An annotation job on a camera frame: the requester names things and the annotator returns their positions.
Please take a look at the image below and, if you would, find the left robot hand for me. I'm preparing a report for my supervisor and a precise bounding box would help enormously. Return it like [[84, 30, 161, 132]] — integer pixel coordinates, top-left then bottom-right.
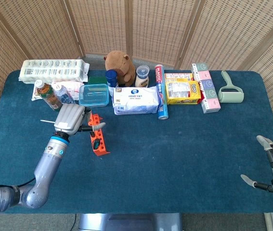
[[53, 103, 107, 136]]

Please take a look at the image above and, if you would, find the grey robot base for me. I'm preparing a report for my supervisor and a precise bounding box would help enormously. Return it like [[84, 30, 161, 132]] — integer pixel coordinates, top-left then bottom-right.
[[78, 213, 183, 231]]

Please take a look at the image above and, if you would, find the orange screwdriver rack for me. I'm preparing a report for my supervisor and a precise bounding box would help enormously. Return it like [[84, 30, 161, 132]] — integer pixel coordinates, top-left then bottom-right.
[[86, 112, 111, 156]]

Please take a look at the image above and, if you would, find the clear water bottle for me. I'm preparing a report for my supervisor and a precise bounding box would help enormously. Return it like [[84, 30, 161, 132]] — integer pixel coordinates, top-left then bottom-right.
[[52, 83, 77, 106]]

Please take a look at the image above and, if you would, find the green tea bottle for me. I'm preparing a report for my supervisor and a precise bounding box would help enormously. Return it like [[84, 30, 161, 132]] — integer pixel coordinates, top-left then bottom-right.
[[35, 79, 65, 112]]

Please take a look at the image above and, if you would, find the clear blue-rimmed food container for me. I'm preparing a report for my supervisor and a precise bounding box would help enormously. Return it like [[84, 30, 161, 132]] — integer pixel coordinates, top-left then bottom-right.
[[78, 83, 110, 108]]

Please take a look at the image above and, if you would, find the green sponge block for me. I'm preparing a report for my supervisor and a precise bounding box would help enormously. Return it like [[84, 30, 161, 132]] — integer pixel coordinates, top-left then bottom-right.
[[88, 76, 107, 85]]

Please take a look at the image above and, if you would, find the grey metal table leg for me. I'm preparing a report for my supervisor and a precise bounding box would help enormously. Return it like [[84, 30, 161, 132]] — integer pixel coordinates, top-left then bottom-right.
[[264, 213, 273, 231]]

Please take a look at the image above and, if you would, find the white toilet paper pack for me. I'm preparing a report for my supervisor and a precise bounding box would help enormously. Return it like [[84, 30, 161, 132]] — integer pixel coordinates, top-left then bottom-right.
[[18, 59, 90, 84]]

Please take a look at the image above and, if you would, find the blue white spray can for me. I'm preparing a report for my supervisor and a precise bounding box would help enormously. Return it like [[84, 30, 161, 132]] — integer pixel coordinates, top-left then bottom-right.
[[105, 69, 119, 97]]

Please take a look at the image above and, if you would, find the white blue wipes pack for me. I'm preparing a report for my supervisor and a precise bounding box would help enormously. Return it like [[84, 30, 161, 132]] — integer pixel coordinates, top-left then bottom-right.
[[112, 86, 161, 116]]

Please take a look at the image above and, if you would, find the brown capybara plush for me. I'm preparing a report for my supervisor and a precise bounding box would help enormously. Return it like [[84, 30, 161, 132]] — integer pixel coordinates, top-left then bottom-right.
[[104, 51, 137, 87]]

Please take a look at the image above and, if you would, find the cream sauce squeeze bottle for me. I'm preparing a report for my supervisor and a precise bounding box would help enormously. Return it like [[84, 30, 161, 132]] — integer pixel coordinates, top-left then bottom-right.
[[135, 65, 150, 88]]

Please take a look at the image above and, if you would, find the blue plastic wrap roll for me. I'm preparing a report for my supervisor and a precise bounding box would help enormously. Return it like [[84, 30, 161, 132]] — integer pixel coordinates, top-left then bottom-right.
[[155, 64, 169, 120]]

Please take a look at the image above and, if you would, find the pale green lint roller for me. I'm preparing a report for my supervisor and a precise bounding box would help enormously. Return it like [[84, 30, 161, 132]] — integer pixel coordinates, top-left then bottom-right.
[[217, 70, 245, 103]]

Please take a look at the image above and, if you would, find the blue carpet table cover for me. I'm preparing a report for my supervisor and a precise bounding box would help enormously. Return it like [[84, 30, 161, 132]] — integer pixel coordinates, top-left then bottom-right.
[[0, 69, 273, 214]]

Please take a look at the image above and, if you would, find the pastel tissue box pack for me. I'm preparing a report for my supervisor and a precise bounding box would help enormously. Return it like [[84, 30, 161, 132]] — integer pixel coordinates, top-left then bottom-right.
[[191, 63, 221, 114]]

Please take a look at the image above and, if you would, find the yellow Lipo snack bag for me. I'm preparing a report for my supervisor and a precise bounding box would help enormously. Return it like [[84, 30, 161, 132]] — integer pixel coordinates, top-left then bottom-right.
[[165, 80, 202, 105]]

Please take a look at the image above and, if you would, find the wicker folding screen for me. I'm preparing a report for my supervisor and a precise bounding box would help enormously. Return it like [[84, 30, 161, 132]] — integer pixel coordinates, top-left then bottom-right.
[[0, 0, 273, 132]]

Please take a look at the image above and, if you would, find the thin black floor cable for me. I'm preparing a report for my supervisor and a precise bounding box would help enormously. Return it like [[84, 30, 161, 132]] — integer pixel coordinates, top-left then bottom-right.
[[69, 213, 77, 231]]

